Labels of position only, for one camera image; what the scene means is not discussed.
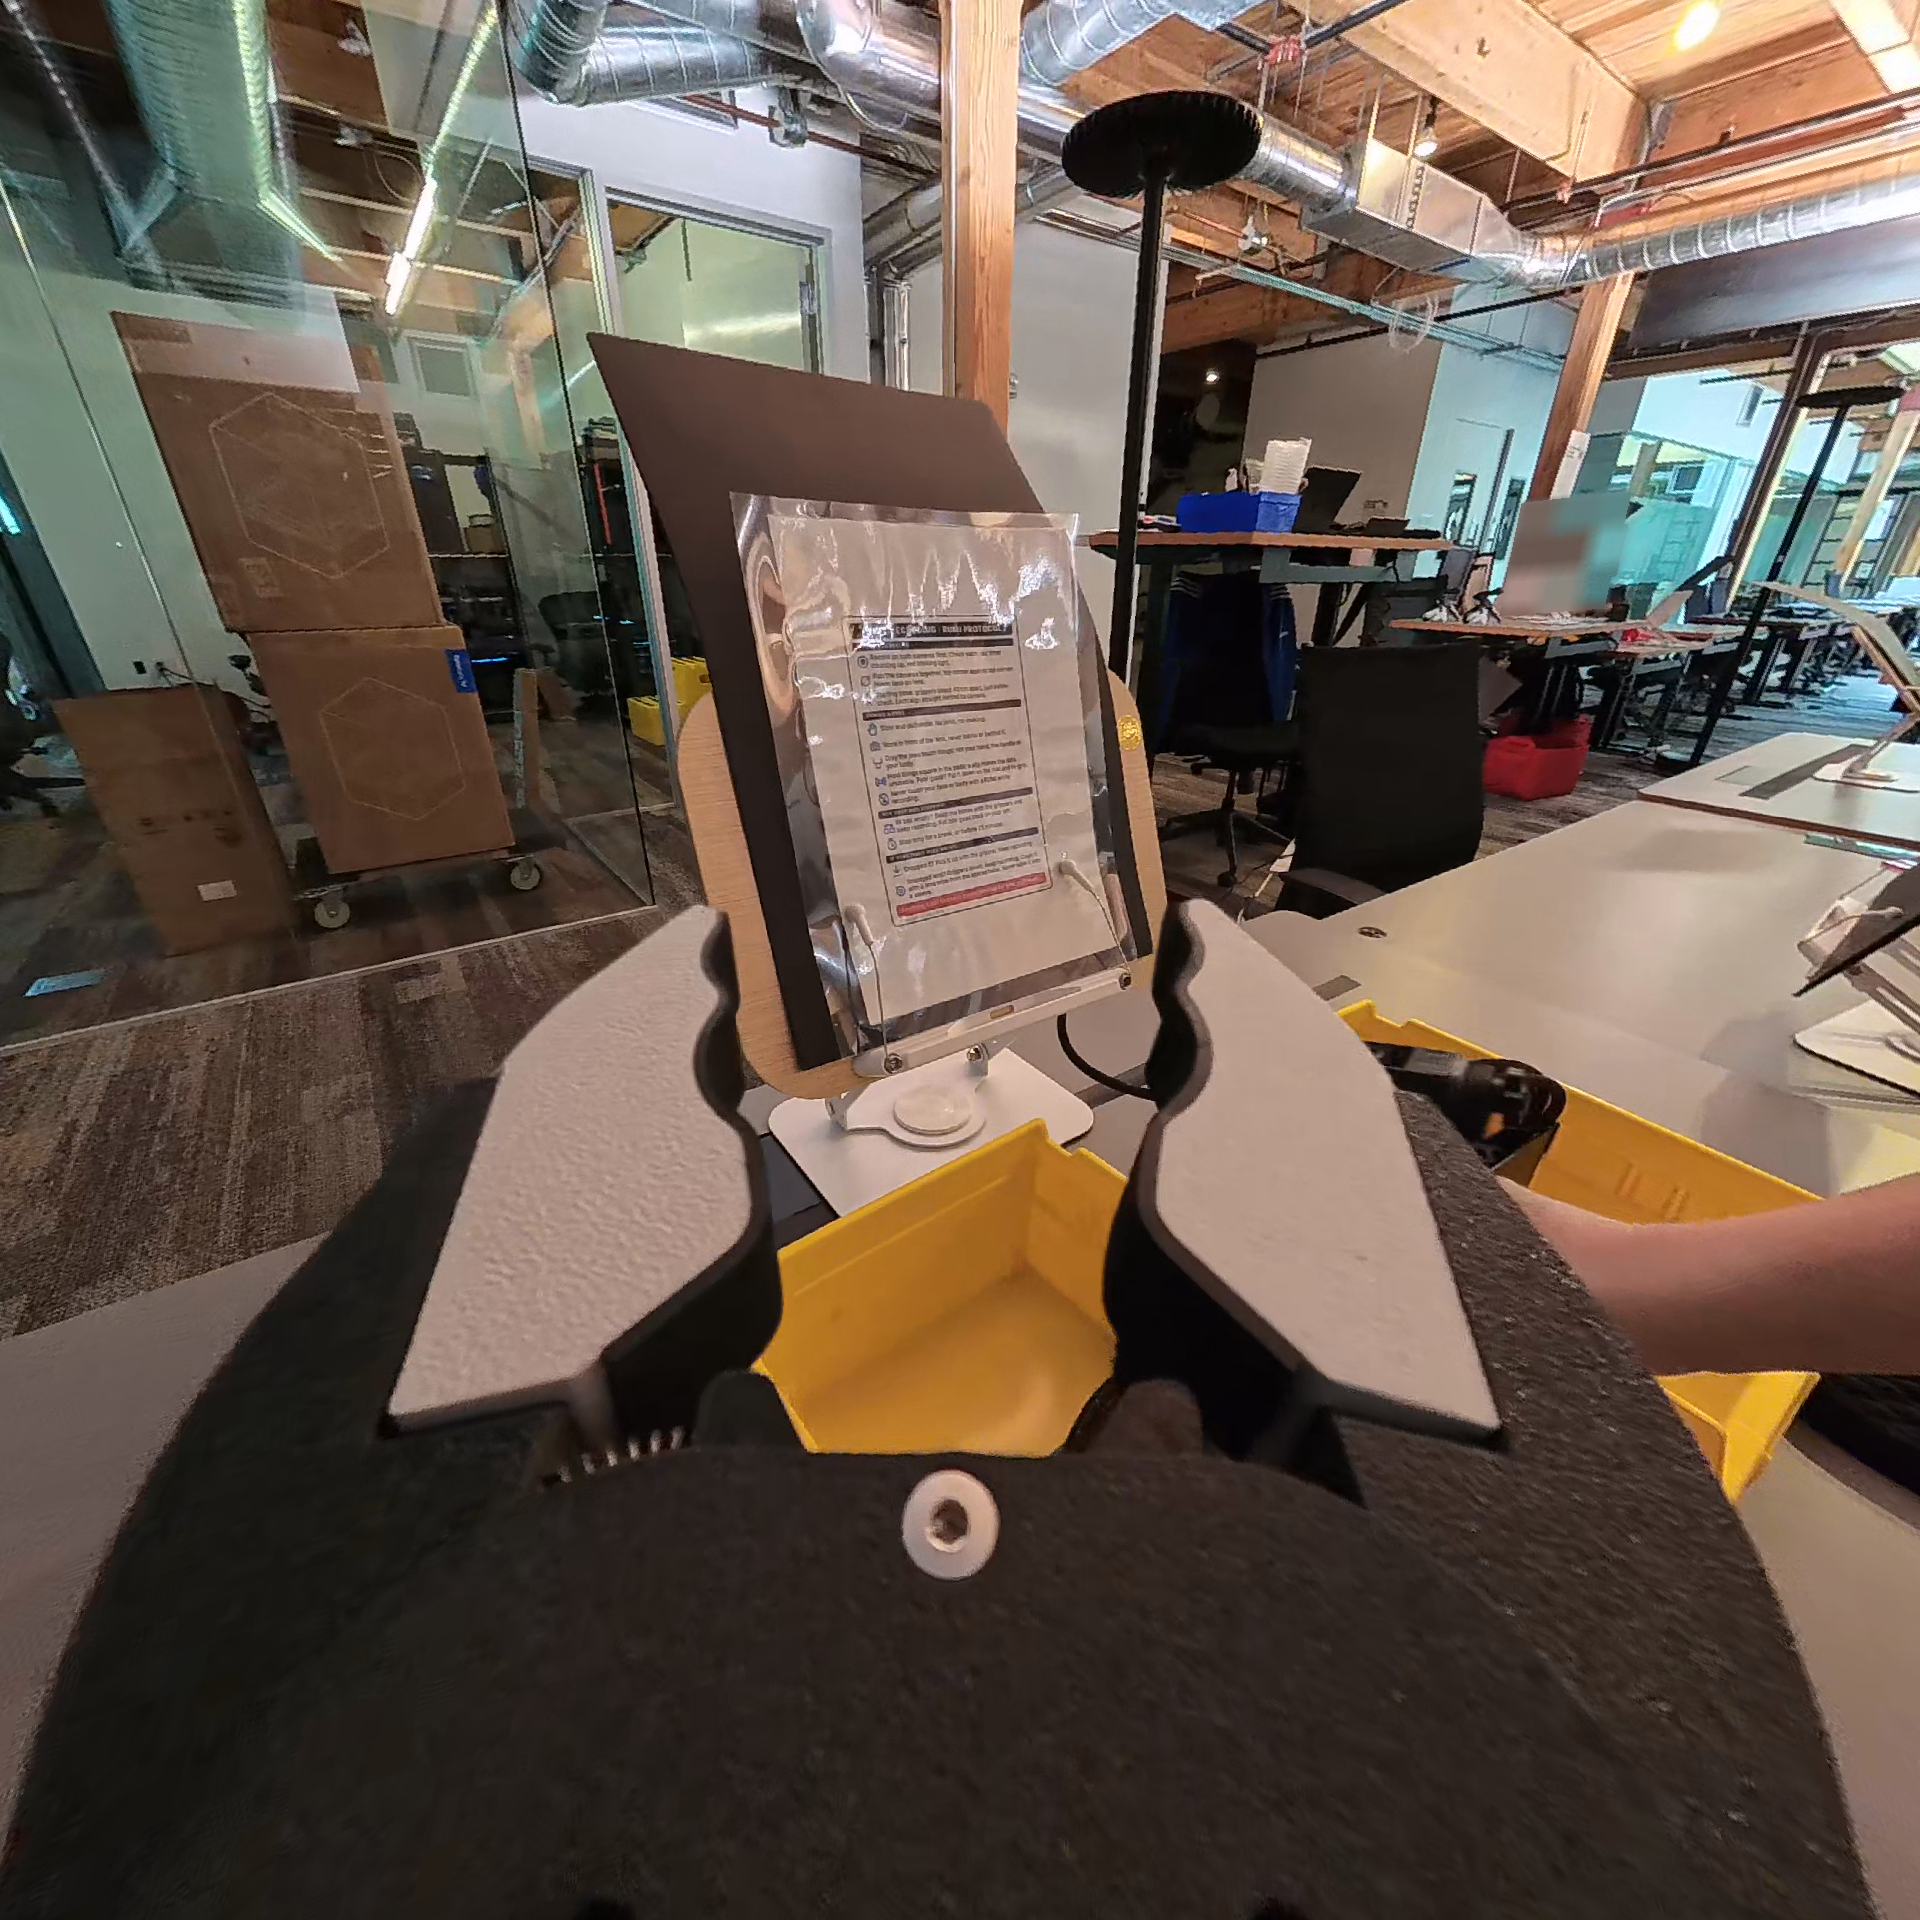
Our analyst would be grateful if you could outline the red bag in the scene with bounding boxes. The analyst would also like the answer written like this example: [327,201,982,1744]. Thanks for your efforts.
[1484,715,1594,801]

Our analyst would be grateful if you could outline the wooden post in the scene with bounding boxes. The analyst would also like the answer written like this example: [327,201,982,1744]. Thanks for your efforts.
[942,0,1023,429]

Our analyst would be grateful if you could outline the person's right forearm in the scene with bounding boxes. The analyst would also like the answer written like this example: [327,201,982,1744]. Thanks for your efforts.
[1500,1174,1920,1378]

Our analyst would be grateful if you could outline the black backing sheet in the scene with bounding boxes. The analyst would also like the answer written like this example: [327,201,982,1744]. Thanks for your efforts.
[588,333,1157,1070]

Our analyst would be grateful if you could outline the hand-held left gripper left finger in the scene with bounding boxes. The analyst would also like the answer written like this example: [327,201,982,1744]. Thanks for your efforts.
[384,904,787,1449]

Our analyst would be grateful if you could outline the black power cord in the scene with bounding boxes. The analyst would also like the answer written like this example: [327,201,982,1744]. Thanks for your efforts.
[1055,1007,1160,1108]

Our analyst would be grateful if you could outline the instruction sheet on stand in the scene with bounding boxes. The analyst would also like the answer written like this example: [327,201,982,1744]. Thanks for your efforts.
[677,675,1168,1105]

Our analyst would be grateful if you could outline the yellow divided plastic bin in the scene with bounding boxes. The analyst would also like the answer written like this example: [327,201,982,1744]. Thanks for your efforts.
[749,997,1822,1506]

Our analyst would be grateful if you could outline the large cardboard box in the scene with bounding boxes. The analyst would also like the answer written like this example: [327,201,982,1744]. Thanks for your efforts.
[113,306,448,635]
[53,681,299,959]

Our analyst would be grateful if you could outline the instruction sheet in clear sleeve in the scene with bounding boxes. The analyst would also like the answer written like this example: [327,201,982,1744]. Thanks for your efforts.
[732,491,1135,1037]

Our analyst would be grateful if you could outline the white tablet stand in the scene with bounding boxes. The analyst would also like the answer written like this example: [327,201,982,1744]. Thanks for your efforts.
[1791,861,1920,1096]

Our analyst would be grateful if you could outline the black floor lamp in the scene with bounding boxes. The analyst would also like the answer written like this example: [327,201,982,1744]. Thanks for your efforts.
[1063,86,1266,721]

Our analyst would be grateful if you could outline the wheeled dolly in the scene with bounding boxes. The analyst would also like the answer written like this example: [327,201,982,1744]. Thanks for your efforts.
[292,846,546,932]

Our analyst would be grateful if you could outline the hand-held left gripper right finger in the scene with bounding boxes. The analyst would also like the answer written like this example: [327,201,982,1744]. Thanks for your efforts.
[1103,898,1507,1464]

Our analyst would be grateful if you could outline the white stand base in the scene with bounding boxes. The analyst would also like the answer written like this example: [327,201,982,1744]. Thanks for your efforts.
[770,966,1136,1220]

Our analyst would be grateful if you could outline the silver ceiling duct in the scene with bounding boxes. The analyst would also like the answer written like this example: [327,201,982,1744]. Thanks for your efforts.
[503,0,1920,294]

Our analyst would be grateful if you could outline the wooden standing desk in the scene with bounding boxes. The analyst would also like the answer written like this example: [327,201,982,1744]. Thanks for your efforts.
[1089,525,1488,645]

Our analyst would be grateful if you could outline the black clothing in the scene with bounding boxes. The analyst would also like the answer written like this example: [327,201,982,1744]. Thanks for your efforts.
[1797,1369,1920,1502]

